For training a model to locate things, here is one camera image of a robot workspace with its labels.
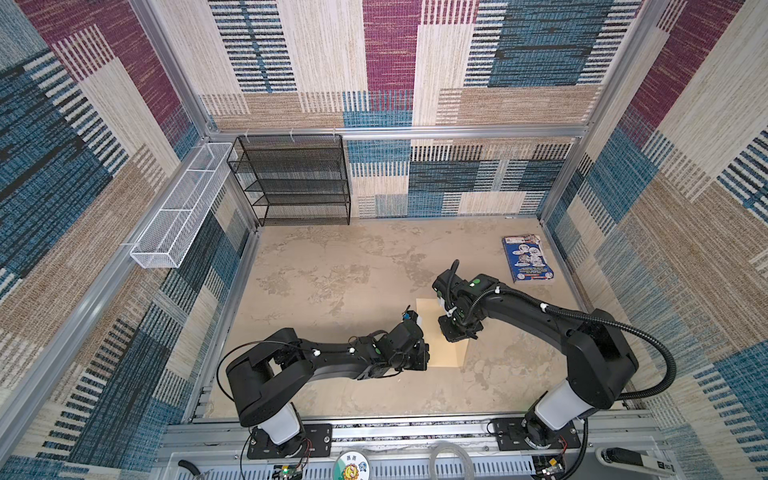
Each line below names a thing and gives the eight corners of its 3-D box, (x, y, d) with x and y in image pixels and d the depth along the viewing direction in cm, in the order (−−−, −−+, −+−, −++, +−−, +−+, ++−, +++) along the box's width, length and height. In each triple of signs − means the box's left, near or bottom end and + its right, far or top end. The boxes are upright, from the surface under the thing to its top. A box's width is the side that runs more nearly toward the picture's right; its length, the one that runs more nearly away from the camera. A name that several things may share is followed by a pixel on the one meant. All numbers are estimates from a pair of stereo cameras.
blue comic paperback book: (513, 280, 104) (516, 275, 102) (500, 239, 116) (503, 234, 113) (551, 280, 104) (555, 275, 102) (535, 239, 116) (537, 234, 113)
